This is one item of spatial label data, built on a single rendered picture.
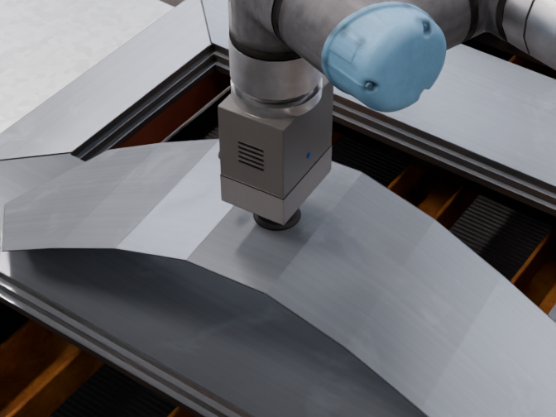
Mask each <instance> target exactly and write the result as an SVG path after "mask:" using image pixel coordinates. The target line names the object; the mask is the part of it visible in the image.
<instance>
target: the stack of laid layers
mask: <svg viewBox="0 0 556 417"><path fill-rule="evenodd" d="M210 43H211V41H210ZM215 70H216V71H218V72H220V73H222V74H225V75H227V76H230V66H229V50H226V49H224V48H222V47H220V46H216V45H215V44H213V43H211V45H210V46H209V47H207V48H206V49H205V50H203V51H202V52H201V53H199V54H198V55H196V56H195V57H194V58H193V59H192V60H191V61H189V62H188V63H187V64H186V65H184V66H183V67H181V68H180V69H178V70H177V71H176V72H175V73H173V74H172V75H171V76H170V77H169V78H168V79H166V80H165V81H163V82H162V83H161V84H159V85H158V86H157V87H155V88H154V89H153V90H152V91H150V93H148V94H147V95H146V96H144V97H143V98H141V99H140V100H139V101H138V102H136V103H135V104H133V105H132V106H131V107H130V108H129V109H128V110H126V111H125V112H124V113H122V114H121V115H120V116H118V117H117V118H115V119H114V120H113V121H112V122H110V123H109V124H108V125H107V126H106V127H104V128H103V129H102V130H100V131H99V132H98V133H96V134H95V135H94V136H92V137H91V138H89V139H88V140H87V141H86V142H85V143H84V144H82V145H81V146H80V147H78V148H77V149H76V150H74V151H73V152H70V153H63V154H55V155H47V156H33V157H25V158H17V159H10V160H2V161H0V302H1V303H3V304H5V305H6V306H8V307H10V308H11V309H14V310H15V311H17V312H18V313H19V314H22V315H24V316H25V317H27V318H29V319H30V320H32V321H33V322H35V323H37V324H39V325H40V326H42V327H43V328H46V329H47V330H49V331H51V332H52V333H54V334H56V335H57V336H59V337H61V338H63V339H64V340H65V341H67V342H69V343H71V344H73V345H75V346H76V347H77V348H79V349H81V350H83V351H85V352H86V353H88V354H89V355H91V356H93V357H95V358H97V359H98V360H99V361H101V362H103V363H105V364H107V365H108V366H110V367H112V368H113V369H115V370H117V371H119V372H121V373H122V374H123V375H125V376H127V377H129V378H131V379H132V380H134V381H135V382H137V383H139V384H141V385H142V386H144V387H145V388H147V389H149V390H150V391H153V392H155V393H156V394H157V395H159V396H161V397H163V398H164V399H166V400H168V401H169V402H171V403H173V404H174V405H177V406H178V407H180V408H181V409H183V410H185V411H187V412H188V413H190V414H192V415H193V416H195V417H427V416H426V415H424V414H423V413H422V412H421V411H420V410H419V409H417V408H416V407H415V406H414V405H412V404H411V403H410V402H409V401H408V400H407V399H406V398H405V397H403V396H402V395H401V394H400V393H398V392H397V391H396V390H395V389H393V388H392V387H391V386H389V385H388V384H387V383H386V382H385V381H383V380H382V379H381V378H380V377H379V376H378V375H377V374H376V373H374V372H373V371H372V370H371V369H369V368H368V367H367V366H365V365H364V364H363V363H362V362H360V361H359V360H358V359H357V358H356V357H354V356H353V355H352V354H351V353H350V352H349V351H348V350H346V349H345V348H344V347H342V346H341V345H339V344H338V343H336V342H334V341H333V340H332V339H331V338H329V337H327V336H326V335H324V334H323V333H321V332H320V331H318V330H317V329H316V328H314V327H313V326H311V325H310V324H308V323H306V322H305V321H304V320H303V319H301V318H299V317H298V316H296V315H295V314H293V313H292V312H290V311H289V310H288V309H286V308H285V307H283V306H282V305H280V304H278V303H277V302H275V301H274V300H273V299H271V298H270V297H269V296H267V295H265V294H262V293H261V292H259V291H256V290H254V289H251V288H249V287H246V286H245V285H241V284H239V283H237V282H235V281H233V280H229V279H228V278H225V277H223V276H220V275H218V274H215V273H213V272H211V271H208V270H205V269H204V268H201V267H199V266H196V265H194V264H192V263H189V262H187V261H182V260H176V259H171V258H166V257H161V256H152V255H147V254H141V253H136V252H126V251H121V250H116V249H42V250H28V251H13V252H2V229H3V216H4V205H5V204H6V203H7V202H9V201H11V200H13V199H15V198H17V197H19V196H21V195H22V194H24V193H26V192H28V191H30V190H32V189H34V188H36V187H38V186H40V185H42V184H44V183H45V182H47V181H49V180H52V179H54V178H55V177H57V176H59V175H61V174H63V173H65V172H66V171H68V170H71V169H73V168H75V167H76V166H78V165H80V164H82V163H84V162H85V161H88V160H90V159H92V158H94V157H95V156H97V155H99V154H101V153H103V152H105V151H107V150H111V149H117V148H119V147H120V146H121V145H122V144H123V143H125V142H126V141H127V140H129V139H130V138H131V137H133V136H134V135H135V134H136V133H138V132H139V131H140V130H141V129H142V128H143V127H145V126H146V125H147V124H148V123H150V122H151V121H152V120H154V119H155V118H156V117H158V116H159V115H160V114H161V113H163V112H164V111H165V110H166V109H167V108H168V107H170V106H171V105H172V104H173V103H175V102H176V101H177V100H179V99H180V98H181V97H183V96H184V95H185V94H186V93H188V92H189V91H190V90H191V89H192V88H193V87H195V86H196V85H197V84H199V83H200V82H201V81H202V80H204V79H205V78H206V77H208V76H209V75H210V74H212V73H213V72H214V71H215ZM230 77H231V76H230ZM333 121H334V122H337V123H339V124H341V125H344V126H345V127H349V128H351V129H352V130H355V131H357V132H360V133H362V134H364V135H367V136H369V137H372V138H374V139H376V140H378V141H381V142H384V143H385V144H387V145H390V146H393V147H395V148H397V149H399V150H402V151H404V152H407V153H409V154H411V155H412V156H416V157H418V158H420V159H422V160H424V161H427V162H429V163H432V164H434V165H437V166H439V167H441V168H444V169H445V170H449V171H451V172H453V173H455V174H457V175H461V176H462V177H464V178H467V179H469V180H472V181H474V182H476V183H478V184H480V185H484V186H486V187H487V188H489V189H493V190H495V191H497V192H499V193H501V194H504V195H506V196H509V197H511V198H513V199H516V200H518V201H520V202H522V203H524V204H528V205H529V206H532V207H534V208H536V209H539V210H541V211H544V212H546V213H549V214H551V215H553V216H555V217H556V187H554V186H552V185H548V184H546V183H544V182H542V181H540V180H537V179H535V178H532V177H530V176H528V175H525V174H522V173H520V172H519V171H516V170H512V169H511V168H509V167H506V166H504V165H501V164H499V163H496V162H495V161H491V160H489V159H487V158H485V157H483V156H479V155H478V154H475V153H473V152H470V151H468V150H465V149H463V148H461V147H459V146H455V145H454V144H451V143H449V142H447V141H444V140H442V139H439V138H437V137H434V136H432V135H429V134H428V133H425V132H422V131H420V130H418V129H415V128H413V127H410V126H408V125H406V124H404V123H402V122H398V121H396V120H394V119H392V118H389V117H387V116H384V115H382V114H380V113H377V112H374V111H372V110H371V109H368V108H364V107H363V106H361V105H358V104H356V103H353V102H351V101H348V100H346V99H345V98H341V97H339V96H337V95H335V94H334V95H333Z"/></svg>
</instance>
